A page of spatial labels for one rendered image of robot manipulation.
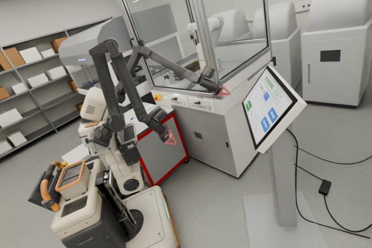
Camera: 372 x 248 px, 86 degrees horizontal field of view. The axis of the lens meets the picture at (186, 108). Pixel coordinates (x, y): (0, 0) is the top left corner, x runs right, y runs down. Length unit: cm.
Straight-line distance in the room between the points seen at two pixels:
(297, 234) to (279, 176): 54
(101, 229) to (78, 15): 534
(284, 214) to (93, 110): 147
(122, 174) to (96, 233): 36
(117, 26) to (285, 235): 254
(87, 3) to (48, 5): 89
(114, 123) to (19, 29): 484
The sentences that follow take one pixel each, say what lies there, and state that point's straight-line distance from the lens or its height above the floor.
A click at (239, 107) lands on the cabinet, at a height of 74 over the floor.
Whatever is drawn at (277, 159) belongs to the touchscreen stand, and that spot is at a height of 72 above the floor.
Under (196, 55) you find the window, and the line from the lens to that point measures 163.
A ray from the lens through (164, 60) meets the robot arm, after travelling 135.
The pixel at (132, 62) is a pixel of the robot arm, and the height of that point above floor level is 143.
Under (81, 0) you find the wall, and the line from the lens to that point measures 625.
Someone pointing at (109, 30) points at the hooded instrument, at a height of 168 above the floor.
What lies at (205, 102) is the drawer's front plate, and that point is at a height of 90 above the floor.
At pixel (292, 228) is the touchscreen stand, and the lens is 189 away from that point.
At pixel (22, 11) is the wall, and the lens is 583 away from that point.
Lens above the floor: 165
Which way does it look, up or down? 25 degrees down
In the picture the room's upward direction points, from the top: 17 degrees counter-clockwise
